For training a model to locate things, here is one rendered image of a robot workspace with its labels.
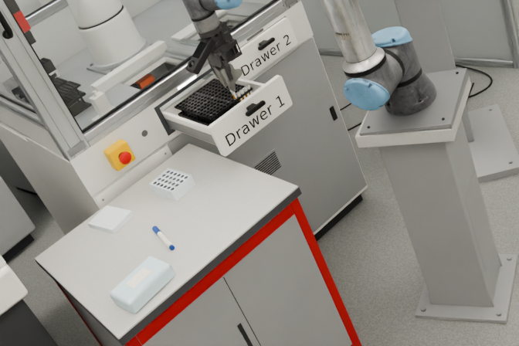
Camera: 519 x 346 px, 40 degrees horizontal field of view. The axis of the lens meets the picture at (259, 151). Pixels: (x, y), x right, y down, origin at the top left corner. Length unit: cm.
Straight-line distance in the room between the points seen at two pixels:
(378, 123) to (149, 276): 77
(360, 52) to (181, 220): 69
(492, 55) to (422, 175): 169
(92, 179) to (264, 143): 68
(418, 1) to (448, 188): 94
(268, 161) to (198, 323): 91
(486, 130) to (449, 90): 116
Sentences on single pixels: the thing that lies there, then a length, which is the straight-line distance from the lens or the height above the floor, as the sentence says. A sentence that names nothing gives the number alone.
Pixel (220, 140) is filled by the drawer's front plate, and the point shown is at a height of 87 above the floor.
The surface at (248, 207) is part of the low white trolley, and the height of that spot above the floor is 76.
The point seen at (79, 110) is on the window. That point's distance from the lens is 224.
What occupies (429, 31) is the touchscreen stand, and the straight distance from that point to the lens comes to 289.
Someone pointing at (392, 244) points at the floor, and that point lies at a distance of 282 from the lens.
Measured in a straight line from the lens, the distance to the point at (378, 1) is 395.
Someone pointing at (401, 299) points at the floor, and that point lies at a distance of 261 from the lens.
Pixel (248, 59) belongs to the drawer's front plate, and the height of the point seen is 88.
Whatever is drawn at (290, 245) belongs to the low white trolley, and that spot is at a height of 61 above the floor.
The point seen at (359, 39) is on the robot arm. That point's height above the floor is 109.
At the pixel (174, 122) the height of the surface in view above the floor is 87.
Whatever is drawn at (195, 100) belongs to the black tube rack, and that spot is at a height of 90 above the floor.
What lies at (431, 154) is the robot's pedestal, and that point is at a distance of 208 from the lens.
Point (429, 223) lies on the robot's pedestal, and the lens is 226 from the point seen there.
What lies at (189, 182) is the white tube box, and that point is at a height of 78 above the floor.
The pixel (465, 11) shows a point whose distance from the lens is 368.
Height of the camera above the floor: 183
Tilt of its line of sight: 29 degrees down
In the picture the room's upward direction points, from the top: 24 degrees counter-clockwise
